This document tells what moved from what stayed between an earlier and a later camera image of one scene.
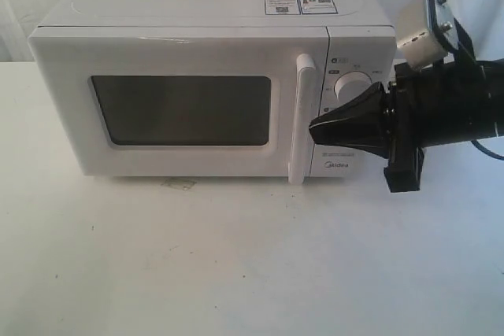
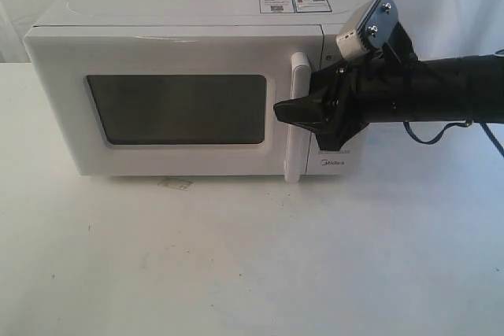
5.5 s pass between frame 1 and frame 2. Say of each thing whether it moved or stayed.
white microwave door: stayed
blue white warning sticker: stayed
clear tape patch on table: stayed
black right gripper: moved
